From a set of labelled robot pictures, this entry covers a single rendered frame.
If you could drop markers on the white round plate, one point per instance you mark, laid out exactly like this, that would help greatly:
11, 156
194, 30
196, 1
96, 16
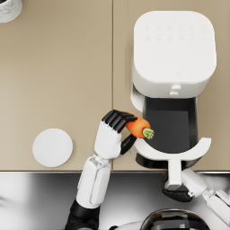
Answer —
52, 147

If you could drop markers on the air fryer drawer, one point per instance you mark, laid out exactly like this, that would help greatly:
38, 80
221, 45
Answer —
173, 131

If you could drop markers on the orange carrot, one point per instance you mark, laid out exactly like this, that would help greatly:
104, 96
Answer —
138, 127

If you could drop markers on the pale air fryer body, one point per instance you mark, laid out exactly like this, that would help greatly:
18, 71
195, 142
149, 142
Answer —
173, 51

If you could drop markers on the dark round robot body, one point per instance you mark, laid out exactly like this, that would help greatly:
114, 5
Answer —
173, 221

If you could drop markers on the white marbled pot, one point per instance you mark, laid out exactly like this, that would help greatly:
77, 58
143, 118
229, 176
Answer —
9, 9

